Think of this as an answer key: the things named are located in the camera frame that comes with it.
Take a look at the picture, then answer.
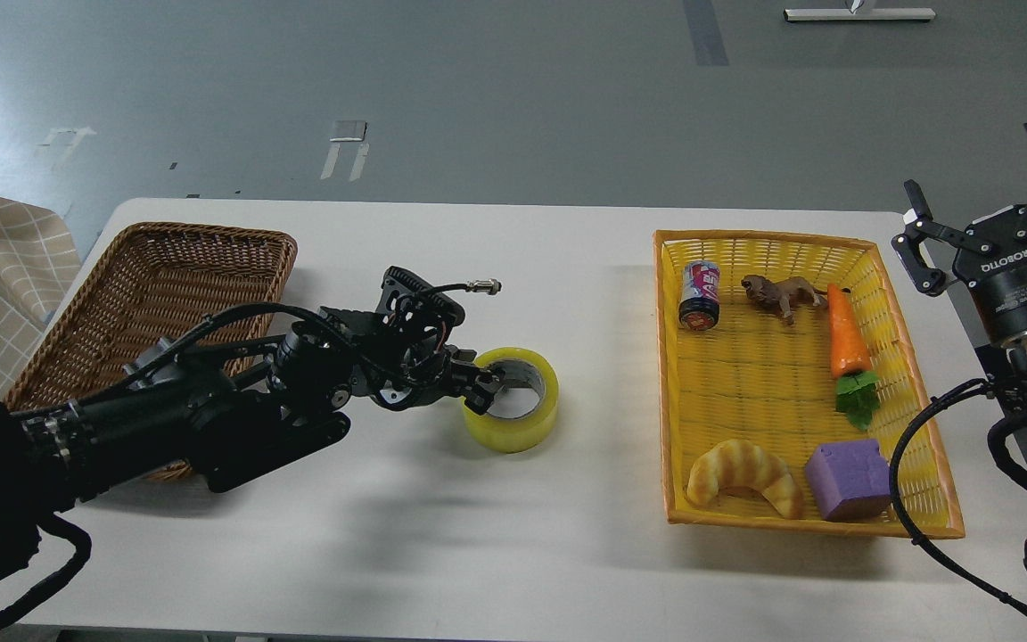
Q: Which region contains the white stand base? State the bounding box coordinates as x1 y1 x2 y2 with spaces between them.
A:
783 1 937 23

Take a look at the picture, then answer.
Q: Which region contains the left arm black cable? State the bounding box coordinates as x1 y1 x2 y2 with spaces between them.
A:
0 513 93 636

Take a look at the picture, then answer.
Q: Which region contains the orange toy carrot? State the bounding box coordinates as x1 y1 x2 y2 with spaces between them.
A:
825 282 881 432

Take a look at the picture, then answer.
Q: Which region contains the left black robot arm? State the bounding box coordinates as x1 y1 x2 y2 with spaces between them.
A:
0 267 506 630

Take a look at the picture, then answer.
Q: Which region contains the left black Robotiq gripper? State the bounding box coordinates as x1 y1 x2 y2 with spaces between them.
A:
404 344 524 416

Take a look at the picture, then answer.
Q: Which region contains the yellow plastic basket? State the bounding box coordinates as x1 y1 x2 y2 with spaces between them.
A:
653 230 929 537

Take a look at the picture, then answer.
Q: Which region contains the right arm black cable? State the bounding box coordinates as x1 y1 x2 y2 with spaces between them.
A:
888 378 1027 638

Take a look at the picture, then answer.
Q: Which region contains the brown toy lion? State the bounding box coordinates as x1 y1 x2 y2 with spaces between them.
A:
739 274 828 326

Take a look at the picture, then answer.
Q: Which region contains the toy croissant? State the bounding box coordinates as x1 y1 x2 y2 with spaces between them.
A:
685 439 804 520

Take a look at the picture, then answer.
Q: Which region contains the small drink can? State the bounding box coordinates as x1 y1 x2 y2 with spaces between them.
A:
679 260 720 332

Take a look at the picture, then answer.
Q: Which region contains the yellow tape roll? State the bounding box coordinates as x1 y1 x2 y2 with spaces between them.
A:
461 347 560 454

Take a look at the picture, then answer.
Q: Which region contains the brown wicker basket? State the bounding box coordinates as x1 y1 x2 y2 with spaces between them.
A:
0 222 326 512

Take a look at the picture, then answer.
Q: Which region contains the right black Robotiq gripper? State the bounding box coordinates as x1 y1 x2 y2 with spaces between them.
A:
891 120 1027 347

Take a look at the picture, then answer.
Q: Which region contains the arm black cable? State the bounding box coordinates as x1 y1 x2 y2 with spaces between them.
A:
0 513 93 636
888 378 1027 638

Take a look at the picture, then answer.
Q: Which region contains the purple foam block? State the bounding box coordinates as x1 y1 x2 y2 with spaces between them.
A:
803 439 891 522

